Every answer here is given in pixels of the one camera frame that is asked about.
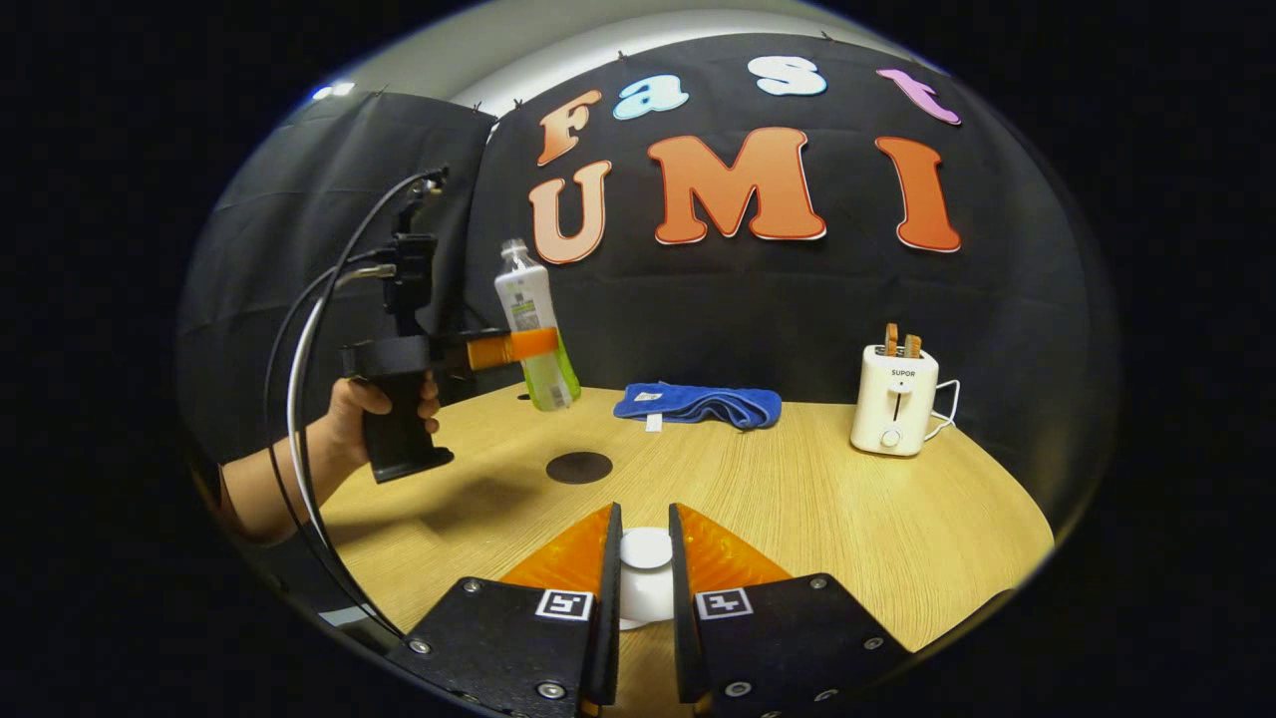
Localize white toaster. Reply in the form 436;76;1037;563
849;344;941;458

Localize black backdrop cloth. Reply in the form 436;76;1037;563
177;33;1117;500

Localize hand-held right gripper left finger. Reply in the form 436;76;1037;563
387;502;625;718

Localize clear water bottle white label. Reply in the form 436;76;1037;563
494;238;582;413

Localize white teacup lid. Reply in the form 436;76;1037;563
618;527;676;631

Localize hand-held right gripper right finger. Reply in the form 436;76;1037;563
667;503;914;718

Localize white toaster power cord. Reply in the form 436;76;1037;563
922;379;961;442

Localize blue towel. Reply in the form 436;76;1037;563
612;382;784;432

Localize grey cable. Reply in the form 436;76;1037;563
287;261;400;559

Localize black cable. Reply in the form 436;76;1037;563
261;170;450;639

